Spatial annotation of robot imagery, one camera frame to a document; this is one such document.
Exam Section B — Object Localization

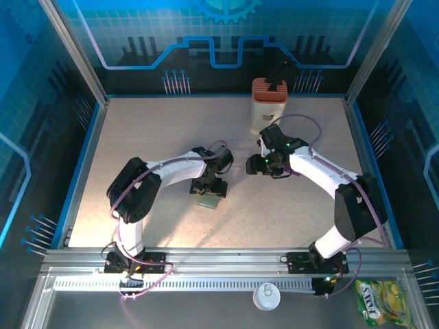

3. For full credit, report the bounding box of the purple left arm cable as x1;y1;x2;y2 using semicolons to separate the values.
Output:
108;139;228;302

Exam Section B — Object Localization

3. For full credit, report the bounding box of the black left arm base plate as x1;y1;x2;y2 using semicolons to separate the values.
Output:
104;252;167;275

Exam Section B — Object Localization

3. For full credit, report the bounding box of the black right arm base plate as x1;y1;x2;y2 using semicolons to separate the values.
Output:
287;252;350;275

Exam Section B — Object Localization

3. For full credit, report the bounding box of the grey metal shelf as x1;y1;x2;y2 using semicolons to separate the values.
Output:
20;267;433;329

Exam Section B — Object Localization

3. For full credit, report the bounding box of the white slotted cable duct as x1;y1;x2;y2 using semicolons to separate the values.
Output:
53;276;315;292

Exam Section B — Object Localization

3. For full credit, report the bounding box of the aluminium side rail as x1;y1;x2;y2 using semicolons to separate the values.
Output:
344;99;404;249
51;99;110;249

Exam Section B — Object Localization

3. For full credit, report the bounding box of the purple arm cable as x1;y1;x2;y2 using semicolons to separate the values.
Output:
108;139;228;302
274;114;392;300

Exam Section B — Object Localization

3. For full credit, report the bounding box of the green yellow candy bag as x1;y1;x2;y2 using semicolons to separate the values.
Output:
353;279;414;328

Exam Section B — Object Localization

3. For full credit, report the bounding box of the aluminium frame post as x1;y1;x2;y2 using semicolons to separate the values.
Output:
344;0;413;106
38;0;110;106

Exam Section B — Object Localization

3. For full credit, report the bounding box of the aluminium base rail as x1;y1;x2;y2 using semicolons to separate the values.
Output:
40;247;412;275

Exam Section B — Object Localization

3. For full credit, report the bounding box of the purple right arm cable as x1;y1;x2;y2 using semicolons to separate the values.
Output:
274;114;392;300

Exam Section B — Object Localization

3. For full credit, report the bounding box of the beige knife block orange top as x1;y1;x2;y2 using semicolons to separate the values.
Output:
249;77;289;135

